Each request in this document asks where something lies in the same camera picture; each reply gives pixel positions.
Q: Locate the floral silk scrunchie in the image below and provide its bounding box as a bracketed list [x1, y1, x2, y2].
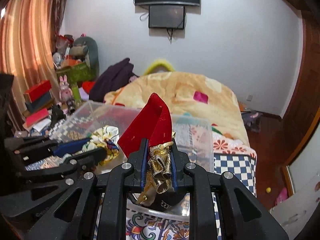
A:
[79, 125, 120, 166]

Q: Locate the red velvet gold pouch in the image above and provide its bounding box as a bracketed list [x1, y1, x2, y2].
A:
[118, 93, 174, 206]

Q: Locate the black white headband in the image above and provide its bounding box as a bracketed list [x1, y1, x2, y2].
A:
[150, 192, 185, 212]

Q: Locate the clear plastic storage box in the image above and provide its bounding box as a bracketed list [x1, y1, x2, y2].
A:
[50, 95, 214, 221]

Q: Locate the red book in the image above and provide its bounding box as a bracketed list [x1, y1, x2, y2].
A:
[25, 108, 49, 127]

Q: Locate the green bottle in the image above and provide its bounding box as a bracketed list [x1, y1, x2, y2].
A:
[71, 84, 82, 108]

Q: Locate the pink rabbit toy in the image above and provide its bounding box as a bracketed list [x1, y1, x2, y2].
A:
[59, 75, 73, 103]

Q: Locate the patterned patchwork bed sheet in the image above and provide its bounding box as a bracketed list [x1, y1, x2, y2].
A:
[24, 117, 258, 240]

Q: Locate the red gift box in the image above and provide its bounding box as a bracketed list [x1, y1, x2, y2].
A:
[23, 80, 52, 103]

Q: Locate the red cloth on floor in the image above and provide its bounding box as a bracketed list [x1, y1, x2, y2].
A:
[82, 81, 95, 94]

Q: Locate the green storage bin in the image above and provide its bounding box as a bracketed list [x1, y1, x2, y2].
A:
[56, 62, 96, 85]

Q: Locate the dark purple clothing pile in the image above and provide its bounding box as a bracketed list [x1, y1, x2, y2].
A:
[89, 58, 138, 102]

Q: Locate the brown wooden door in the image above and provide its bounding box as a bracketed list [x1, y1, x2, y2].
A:
[283, 11, 319, 166]

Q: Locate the grey plush toy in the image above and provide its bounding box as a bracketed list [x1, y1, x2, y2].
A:
[69, 36, 100, 76]

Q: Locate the yellow foam arch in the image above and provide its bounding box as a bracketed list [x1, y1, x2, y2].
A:
[143, 59, 176, 75]

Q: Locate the yellow floral blanket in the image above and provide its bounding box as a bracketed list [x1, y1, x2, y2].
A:
[104, 72, 249, 146]

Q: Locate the orange curtain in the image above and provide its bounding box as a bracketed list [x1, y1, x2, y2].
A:
[1, 0, 67, 130]

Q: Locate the small black wall monitor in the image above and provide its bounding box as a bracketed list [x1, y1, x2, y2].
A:
[148, 4, 185, 30]

